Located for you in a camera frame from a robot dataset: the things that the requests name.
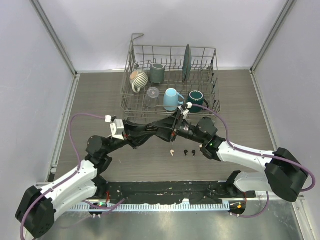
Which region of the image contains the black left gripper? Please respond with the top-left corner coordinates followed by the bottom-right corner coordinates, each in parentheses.
top-left (103, 119), bottom-right (155, 155)

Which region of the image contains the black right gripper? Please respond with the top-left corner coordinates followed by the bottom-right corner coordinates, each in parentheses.
top-left (152, 109), bottom-right (206, 144)

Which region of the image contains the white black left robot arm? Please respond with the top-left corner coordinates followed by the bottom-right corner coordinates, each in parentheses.
top-left (15, 115), bottom-right (159, 240)

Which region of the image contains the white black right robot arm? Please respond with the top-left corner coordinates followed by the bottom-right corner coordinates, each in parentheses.
top-left (146, 111), bottom-right (310, 203)

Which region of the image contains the light blue mug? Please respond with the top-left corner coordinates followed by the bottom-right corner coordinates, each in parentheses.
top-left (163, 88), bottom-right (185, 111)

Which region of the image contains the clear drinking glass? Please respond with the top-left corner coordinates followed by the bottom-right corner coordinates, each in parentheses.
top-left (144, 87), bottom-right (160, 108)

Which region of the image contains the dark green mug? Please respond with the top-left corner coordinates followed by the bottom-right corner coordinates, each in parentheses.
top-left (186, 90), bottom-right (209, 113)

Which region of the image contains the striped beige mug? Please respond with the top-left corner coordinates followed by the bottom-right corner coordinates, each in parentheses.
top-left (129, 70), bottom-right (149, 93)

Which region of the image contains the grey green cup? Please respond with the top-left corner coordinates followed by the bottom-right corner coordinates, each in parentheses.
top-left (149, 63), bottom-right (165, 84)

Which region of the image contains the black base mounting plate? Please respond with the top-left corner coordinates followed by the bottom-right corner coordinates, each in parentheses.
top-left (105, 181), bottom-right (256, 205)

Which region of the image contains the dark green plate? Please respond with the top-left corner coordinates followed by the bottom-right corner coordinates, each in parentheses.
top-left (182, 44), bottom-right (192, 82)

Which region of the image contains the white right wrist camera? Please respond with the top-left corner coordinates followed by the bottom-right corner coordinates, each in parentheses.
top-left (178, 102), bottom-right (193, 120)

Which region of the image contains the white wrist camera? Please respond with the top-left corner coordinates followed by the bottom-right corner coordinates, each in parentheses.
top-left (178, 102), bottom-right (193, 120)
top-left (105, 115), bottom-right (125, 141)

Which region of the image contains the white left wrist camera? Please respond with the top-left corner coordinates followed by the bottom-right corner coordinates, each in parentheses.
top-left (105, 115), bottom-right (125, 141)

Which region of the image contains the metal wire dish rack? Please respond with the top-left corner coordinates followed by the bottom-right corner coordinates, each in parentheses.
top-left (120, 33), bottom-right (221, 124)

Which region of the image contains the white slotted cable duct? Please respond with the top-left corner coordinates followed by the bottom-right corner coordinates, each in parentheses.
top-left (72, 202), bottom-right (230, 213)

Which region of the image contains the aluminium frame rail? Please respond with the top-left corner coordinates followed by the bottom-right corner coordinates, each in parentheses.
top-left (29, 0), bottom-right (78, 76)

